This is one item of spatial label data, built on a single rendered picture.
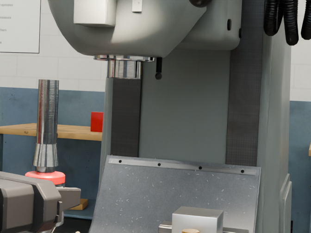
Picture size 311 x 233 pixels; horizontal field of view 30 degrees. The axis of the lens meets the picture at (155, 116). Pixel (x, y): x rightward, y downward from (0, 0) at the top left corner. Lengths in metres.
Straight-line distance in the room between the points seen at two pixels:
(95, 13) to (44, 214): 0.23
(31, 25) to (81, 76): 0.70
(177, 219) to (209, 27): 0.29
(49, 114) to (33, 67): 4.92
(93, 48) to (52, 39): 4.80
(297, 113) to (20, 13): 2.72
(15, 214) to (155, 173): 0.57
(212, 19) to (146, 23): 0.19
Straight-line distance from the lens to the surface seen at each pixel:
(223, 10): 0.89
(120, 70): 0.78
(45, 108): 0.69
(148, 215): 1.14
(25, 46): 5.66
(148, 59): 0.78
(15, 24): 5.73
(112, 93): 1.20
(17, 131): 4.75
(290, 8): 0.96
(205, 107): 1.15
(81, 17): 0.69
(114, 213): 1.16
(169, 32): 0.74
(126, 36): 0.71
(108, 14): 0.69
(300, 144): 4.97
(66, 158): 5.48
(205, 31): 0.88
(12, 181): 0.66
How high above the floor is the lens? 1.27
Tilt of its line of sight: 3 degrees down
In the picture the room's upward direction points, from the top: 2 degrees clockwise
